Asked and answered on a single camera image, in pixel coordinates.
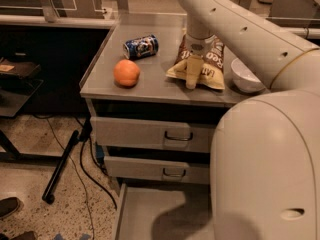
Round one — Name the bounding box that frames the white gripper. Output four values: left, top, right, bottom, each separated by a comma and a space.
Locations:
185, 34, 214, 90

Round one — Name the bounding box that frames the dark side table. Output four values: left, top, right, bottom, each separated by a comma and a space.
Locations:
0, 57, 45, 162

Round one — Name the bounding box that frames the middle grey drawer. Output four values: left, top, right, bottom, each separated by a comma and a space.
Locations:
104, 156, 210, 184

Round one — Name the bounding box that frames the dark shoe upper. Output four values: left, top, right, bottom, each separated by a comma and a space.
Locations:
0, 197, 22, 219

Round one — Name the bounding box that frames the black metal stand leg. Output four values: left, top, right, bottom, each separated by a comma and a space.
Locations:
42, 130, 79, 205

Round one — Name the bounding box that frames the brown sea salt chip bag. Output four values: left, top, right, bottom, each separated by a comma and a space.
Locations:
166, 35, 225, 90

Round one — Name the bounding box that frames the top grey drawer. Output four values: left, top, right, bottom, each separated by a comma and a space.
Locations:
91, 117, 215, 153

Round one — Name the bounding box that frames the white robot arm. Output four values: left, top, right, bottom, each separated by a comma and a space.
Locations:
178, 0, 320, 240

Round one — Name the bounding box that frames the blue soda can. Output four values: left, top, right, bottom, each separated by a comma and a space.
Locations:
123, 34, 159, 60

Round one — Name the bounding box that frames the orange fruit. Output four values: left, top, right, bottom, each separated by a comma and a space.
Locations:
113, 59, 140, 87

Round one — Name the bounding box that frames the black cable on floor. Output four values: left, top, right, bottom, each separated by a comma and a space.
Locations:
78, 117, 118, 211

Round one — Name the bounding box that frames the grey metal drawer cabinet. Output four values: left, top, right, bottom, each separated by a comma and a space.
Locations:
79, 11, 271, 198

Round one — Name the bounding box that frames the white ceramic bowl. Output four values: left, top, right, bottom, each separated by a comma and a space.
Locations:
231, 58, 265, 93

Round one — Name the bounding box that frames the bottom open grey drawer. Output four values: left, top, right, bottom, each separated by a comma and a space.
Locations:
112, 183, 215, 240

